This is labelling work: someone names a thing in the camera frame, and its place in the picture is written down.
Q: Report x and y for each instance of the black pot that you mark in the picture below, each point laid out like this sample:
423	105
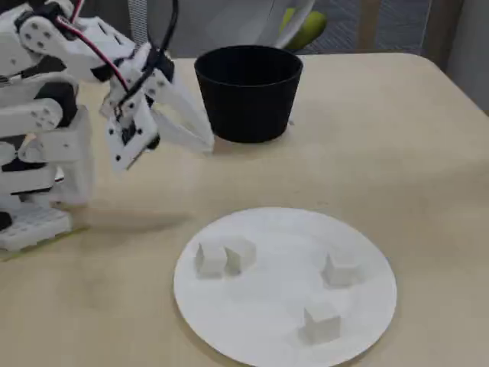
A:
248	107

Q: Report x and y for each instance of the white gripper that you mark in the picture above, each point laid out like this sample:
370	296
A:
173	128

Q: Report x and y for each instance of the white green office chair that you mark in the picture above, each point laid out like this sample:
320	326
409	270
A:
237	23

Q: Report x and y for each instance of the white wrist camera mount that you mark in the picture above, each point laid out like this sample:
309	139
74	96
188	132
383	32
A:
128	134

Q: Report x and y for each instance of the brown wooden post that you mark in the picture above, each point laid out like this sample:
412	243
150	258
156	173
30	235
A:
368	23

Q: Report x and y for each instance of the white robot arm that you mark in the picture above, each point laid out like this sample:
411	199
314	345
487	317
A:
38	114

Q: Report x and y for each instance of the white cube block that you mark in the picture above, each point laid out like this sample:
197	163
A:
322	327
342	272
210	264
240	254

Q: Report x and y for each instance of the white round plate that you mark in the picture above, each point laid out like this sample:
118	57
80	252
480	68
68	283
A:
275	290

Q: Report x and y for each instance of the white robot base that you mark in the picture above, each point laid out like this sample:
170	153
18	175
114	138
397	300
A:
34	227

